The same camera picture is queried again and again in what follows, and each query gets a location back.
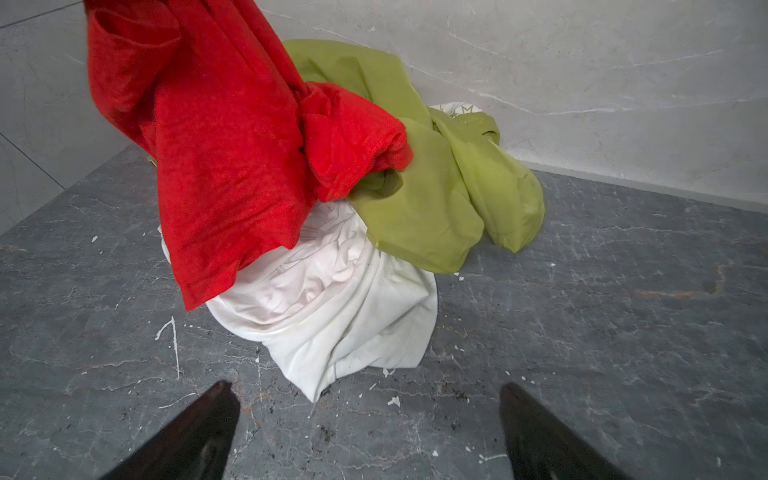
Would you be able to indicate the patterned white cloth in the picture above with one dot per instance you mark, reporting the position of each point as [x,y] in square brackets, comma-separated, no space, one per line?
[454,109]

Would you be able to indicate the green cloth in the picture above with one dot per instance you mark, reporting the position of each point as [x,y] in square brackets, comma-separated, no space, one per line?
[460,184]

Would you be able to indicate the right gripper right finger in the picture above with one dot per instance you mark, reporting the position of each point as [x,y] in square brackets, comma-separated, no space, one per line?
[540,446]

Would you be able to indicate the red cloth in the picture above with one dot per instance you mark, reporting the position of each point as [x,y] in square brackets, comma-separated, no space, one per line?
[243,146]

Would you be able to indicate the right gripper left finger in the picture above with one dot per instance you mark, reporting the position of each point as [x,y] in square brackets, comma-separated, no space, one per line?
[194,445]

